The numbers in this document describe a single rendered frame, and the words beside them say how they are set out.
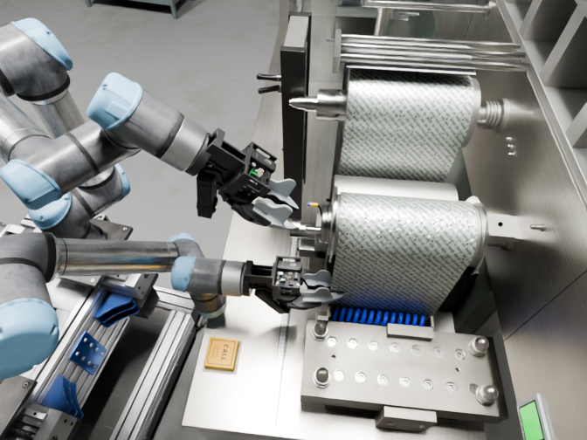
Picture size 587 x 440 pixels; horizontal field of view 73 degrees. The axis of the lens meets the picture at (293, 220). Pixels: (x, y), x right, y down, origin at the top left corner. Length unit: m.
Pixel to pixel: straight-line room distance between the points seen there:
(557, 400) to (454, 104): 0.52
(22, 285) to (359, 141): 0.65
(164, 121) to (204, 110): 2.52
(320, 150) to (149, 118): 0.90
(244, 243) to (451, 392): 0.65
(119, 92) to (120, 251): 0.41
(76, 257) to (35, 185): 0.25
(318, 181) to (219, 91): 2.08
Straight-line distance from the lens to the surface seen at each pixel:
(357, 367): 0.88
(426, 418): 0.90
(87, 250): 0.88
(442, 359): 0.93
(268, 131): 1.49
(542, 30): 0.96
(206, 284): 0.85
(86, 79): 3.74
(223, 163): 0.62
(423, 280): 0.82
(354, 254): 0.73
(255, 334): 1.04
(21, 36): 1.02
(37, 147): 0.69
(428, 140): 0.86
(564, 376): 0.70
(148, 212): 2.52
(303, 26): 0.93
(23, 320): 0.72
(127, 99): 0.59
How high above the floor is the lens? 1.87
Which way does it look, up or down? 53 degrees down
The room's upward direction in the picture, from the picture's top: straight up
